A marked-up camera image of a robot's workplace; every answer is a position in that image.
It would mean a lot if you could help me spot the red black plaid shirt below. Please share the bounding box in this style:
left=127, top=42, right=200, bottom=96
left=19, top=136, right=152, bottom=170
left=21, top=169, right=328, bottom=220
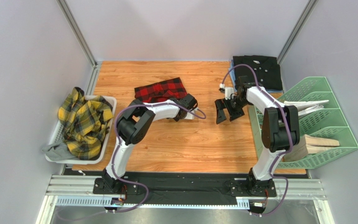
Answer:
left=134, top=77, right=188, bottom=103

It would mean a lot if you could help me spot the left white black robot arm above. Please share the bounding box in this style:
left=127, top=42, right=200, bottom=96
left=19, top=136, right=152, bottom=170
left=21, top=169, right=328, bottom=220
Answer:
left=93, top=94, right=198, bottom=194

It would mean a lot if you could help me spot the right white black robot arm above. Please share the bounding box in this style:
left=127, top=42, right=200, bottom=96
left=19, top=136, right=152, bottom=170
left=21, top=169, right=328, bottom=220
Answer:
left=215, top=83, right=300, bottom=196

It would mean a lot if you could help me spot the white paper stack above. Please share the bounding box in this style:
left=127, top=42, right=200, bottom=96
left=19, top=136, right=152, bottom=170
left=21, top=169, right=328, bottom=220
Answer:
left=284, top=100, right=329, bottom=118

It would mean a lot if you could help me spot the folded blue shirt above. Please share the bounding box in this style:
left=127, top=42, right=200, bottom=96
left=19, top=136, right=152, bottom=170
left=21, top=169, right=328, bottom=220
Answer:
left=229, top=60, right=283, bottom=93

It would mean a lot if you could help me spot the folded black shirt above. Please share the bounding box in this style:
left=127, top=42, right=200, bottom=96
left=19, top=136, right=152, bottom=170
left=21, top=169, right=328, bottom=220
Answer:
left=233, top=55, right=283, bottom=90

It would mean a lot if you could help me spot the wooden block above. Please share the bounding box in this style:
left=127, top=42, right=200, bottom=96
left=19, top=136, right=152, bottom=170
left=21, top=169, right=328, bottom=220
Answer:
left=284, top=134, right=340, bottom=162

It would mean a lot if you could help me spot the green file organizer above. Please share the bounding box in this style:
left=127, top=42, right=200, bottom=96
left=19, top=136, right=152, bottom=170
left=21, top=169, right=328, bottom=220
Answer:
left=248, top=77, right=358, bottom=169

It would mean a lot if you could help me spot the yellow plaid shirt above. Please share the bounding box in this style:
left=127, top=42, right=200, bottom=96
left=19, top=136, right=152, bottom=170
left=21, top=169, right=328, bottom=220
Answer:
left=58, top=87, right=114, bottom=160

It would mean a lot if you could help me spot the white plastic basket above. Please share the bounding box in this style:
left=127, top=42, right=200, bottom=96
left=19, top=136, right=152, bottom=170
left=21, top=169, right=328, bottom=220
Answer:
left=42, top=91, right=117, bottom=164

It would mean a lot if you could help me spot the grey shirt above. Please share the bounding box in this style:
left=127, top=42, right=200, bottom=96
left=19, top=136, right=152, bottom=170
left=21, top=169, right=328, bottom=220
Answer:
left=41, top=141, right=76, bottom=161

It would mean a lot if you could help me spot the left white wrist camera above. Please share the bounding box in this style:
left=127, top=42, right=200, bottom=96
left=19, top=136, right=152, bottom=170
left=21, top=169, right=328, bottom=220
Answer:
left=185, top=107, right=198, bottom=120

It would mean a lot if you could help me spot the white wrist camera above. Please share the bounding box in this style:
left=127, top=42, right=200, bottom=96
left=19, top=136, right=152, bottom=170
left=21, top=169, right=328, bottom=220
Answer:
left=219, top=83, right=235, bottom=100
left=185, top=107, right=198, bottom=120

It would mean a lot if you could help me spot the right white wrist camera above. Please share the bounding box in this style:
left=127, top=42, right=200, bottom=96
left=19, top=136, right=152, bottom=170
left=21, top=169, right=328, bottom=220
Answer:
left=219, top=83, right=235, bottom=100

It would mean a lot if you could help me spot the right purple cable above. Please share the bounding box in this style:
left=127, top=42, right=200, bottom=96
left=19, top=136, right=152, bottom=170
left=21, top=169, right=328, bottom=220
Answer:
left=220, top=63, right=295, bottom=217

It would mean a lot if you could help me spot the purple cable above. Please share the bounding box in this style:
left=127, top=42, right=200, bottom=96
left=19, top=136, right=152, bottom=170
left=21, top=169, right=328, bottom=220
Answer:
left=220, top=63, right=295, bottom=217
left=56, top=102, right=207, bottom=222

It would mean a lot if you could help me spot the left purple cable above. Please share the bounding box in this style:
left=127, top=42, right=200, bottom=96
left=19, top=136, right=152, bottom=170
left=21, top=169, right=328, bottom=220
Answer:
left=56, top=102, right=207, bottom=222

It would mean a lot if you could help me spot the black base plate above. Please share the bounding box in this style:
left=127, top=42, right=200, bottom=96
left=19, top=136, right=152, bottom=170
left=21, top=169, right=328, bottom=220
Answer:
left=62, top=168, right=310, bottom=206

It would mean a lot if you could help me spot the right aluminium corner post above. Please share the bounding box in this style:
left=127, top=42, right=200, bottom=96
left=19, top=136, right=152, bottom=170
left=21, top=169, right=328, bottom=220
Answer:
left=277, top=0, right=318, bottom=64

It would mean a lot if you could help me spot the aluminium corner post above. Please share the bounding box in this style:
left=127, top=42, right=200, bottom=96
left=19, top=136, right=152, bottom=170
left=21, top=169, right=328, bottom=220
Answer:
left=56, top=0, right=97, bottom=68
left=277, top=0, right=318, bottom=64

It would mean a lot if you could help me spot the aluminium rail frame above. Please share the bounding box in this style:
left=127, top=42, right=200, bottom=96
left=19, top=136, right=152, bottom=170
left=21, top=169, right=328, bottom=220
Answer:
left=36, top=173, right=335, bottom=224

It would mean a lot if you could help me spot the left aluminium corner post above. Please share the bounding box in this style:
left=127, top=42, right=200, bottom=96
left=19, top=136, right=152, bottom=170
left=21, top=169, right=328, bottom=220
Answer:
left=56, top=0, right=97, bottom=68

